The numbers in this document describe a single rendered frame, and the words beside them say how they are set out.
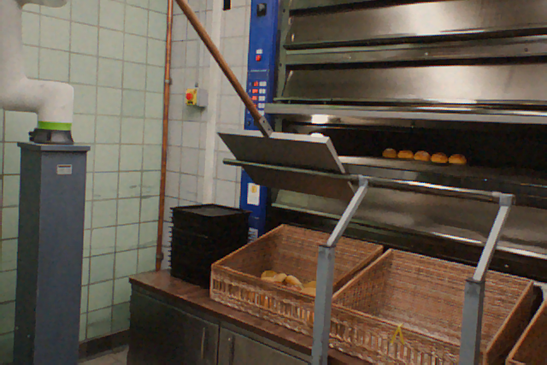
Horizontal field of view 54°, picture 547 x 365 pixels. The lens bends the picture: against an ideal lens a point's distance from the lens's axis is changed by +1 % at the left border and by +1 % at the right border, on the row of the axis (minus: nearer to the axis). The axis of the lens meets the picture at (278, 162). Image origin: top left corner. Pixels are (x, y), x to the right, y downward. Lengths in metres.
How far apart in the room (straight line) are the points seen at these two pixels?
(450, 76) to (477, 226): 0.59
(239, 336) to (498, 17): 1.53
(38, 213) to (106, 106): 0.94
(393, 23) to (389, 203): 0.75
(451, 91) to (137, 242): 1.97
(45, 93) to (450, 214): 1.65
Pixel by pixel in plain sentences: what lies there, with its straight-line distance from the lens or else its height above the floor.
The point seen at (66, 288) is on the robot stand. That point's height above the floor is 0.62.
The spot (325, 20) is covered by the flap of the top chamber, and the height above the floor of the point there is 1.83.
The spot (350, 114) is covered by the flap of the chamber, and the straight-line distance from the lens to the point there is 2.19.
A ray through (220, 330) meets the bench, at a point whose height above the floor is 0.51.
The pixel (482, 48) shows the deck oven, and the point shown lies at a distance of 2.16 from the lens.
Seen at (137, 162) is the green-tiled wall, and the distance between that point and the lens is 3.14.
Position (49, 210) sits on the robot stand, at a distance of 2.26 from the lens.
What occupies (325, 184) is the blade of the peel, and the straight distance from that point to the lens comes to 2.10.
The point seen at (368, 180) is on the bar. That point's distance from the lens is 1.88.
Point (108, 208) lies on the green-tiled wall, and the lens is 3.08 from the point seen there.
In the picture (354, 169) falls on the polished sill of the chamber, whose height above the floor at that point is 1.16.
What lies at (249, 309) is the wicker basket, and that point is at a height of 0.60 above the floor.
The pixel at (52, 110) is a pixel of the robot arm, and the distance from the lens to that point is 2.27.
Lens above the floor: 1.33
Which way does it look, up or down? 4 degrees down
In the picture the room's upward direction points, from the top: 4 degrees clockwise
